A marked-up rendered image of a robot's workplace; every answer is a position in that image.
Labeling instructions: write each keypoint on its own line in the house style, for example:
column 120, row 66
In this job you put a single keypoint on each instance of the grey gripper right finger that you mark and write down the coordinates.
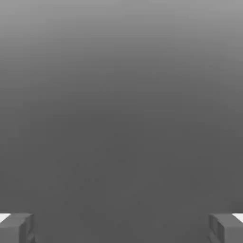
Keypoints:
column 227, row 229

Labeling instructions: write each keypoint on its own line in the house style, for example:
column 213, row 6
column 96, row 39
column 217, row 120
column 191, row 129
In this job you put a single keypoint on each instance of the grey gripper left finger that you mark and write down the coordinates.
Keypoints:
column 15, row 228

